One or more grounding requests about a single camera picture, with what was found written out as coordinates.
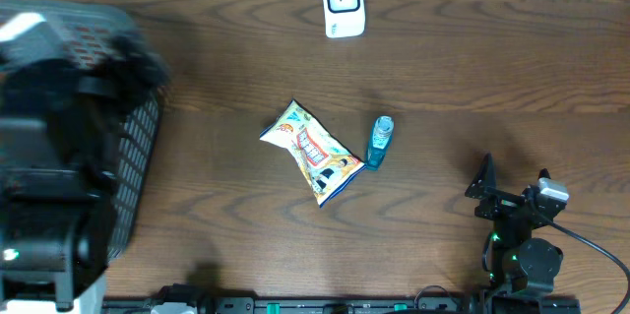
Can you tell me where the yellow snack bag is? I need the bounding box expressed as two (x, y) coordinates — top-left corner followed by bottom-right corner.
(259, 99), (366, 208)

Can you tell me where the dark grey plastic basket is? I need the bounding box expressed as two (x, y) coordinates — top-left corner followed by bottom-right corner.
(1, 0), (162, 260)

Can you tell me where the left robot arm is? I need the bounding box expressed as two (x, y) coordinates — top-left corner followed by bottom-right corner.
(1, 12), (168, 313)

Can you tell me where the white barcode scanner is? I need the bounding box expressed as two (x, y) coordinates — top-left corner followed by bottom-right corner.
(323, 0), (366, 38)

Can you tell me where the small teal liquid bottle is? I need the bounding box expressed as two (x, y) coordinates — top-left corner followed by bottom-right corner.
(365, 115), (395, 170)

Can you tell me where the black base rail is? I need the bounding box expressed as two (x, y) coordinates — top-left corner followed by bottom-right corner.
(99, 284), (581, 314)

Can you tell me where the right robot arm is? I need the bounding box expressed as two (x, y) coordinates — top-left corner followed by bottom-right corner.
(465, 154), (569, 300)

